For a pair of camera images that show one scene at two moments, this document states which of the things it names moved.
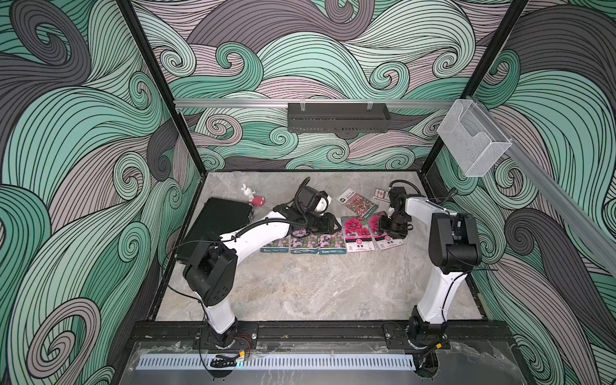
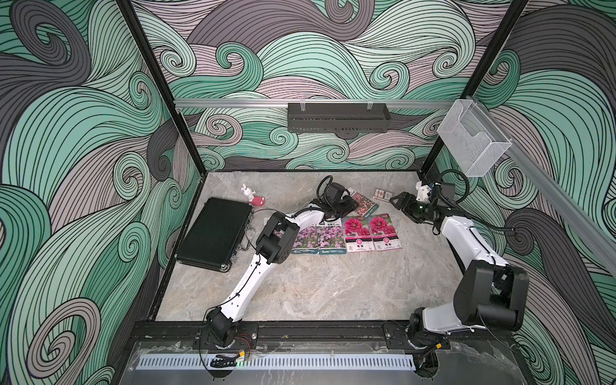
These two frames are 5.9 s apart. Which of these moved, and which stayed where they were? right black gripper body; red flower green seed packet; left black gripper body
Moved: left black gripper body; right black gripper body
Stayed: red flower green seed packet
